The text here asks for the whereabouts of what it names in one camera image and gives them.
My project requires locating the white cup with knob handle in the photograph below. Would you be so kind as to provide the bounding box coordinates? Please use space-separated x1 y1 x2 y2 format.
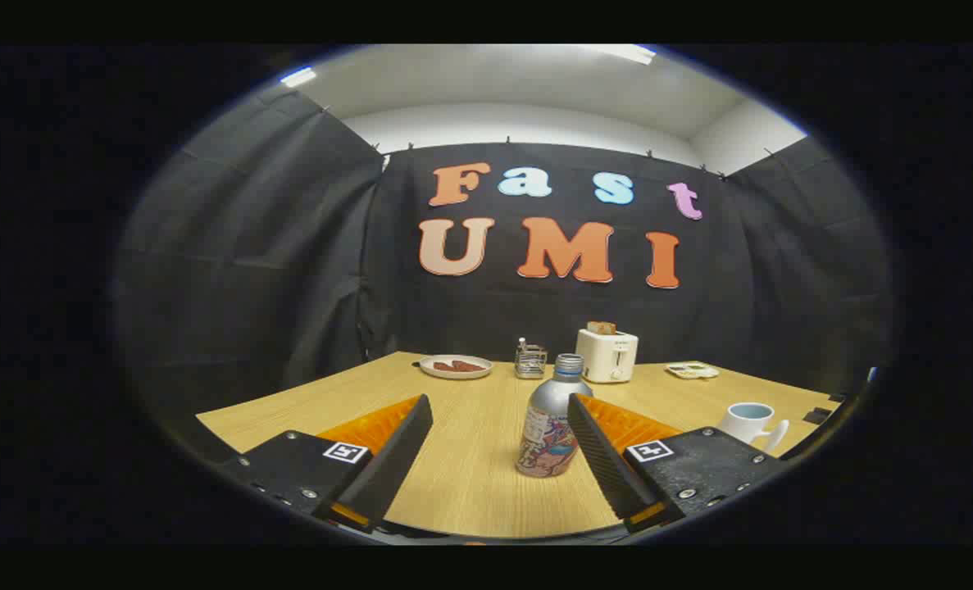
716 402 790 454

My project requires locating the wooden table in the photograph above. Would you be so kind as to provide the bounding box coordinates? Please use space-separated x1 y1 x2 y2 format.
196 352 843 539

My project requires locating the silver bottle with colourful label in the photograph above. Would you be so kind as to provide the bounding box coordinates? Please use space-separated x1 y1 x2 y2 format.
516 353 594 479

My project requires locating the white round plate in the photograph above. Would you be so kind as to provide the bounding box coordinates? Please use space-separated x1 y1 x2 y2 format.
418 354 493 380

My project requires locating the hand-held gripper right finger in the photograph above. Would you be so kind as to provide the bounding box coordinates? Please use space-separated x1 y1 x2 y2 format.
566 393 784 533

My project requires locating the white toaster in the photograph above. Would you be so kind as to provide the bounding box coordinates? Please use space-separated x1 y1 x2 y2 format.
575 328 639 384

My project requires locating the black backdrop cloth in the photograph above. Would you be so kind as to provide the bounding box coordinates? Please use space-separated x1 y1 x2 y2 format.
113 82 897 460

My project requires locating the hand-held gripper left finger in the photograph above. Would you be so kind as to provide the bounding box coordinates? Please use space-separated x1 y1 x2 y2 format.
222 394 434 533

